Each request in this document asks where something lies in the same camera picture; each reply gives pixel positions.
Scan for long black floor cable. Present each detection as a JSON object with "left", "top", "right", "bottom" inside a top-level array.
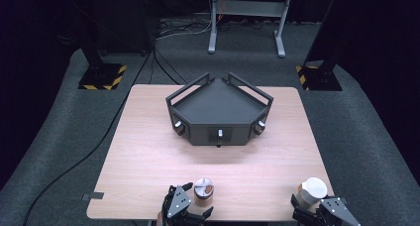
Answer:
[{"left": 22, "top": 50, "right": 154, "bottom": 226}]

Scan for black pillar with striped base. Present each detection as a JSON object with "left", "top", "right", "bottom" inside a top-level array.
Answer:
[
  {"left": 77, "top": 0, "right": 128, "bottom": 91},
  {"left": 295, "top": 0, "right": 343, "bottom": 92}
]

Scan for black corner shelf rack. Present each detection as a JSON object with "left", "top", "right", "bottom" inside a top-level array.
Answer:
[{"left": 165, "top": 71, "right": 274, "bottom": 149}]

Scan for orange cables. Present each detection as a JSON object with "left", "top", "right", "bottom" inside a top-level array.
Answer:
[{"left": 216, "top": 0, "right": 232, "bottom": 22}]

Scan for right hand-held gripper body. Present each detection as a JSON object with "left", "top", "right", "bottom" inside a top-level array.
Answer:
[{"left": 291, "top": 196, "right": 363, "bottom": 226}]

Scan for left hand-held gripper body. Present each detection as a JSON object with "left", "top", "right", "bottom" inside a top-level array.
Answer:
[{"left": 160, "top": 184, "right": 206, "bottom": 226}]

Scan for silver-lidded red sauce jar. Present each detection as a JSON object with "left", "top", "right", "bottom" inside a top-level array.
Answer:
[{"left": 193, "top": 176, "right": 215, "bottom": 207}]

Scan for bundle of cables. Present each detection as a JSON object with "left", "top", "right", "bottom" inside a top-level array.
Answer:
[{"left": 156, "top": 18, "right": 213, "bottom": 41}]

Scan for grey metal stand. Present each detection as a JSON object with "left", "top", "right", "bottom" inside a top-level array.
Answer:
[{"left": 207, "top": 0, "right": 294, "bottom": 58}]

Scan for short black floor cable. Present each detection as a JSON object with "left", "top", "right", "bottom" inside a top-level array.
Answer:
[{"left": 153, "top": 47, "right": 188, "bottom": 85}]

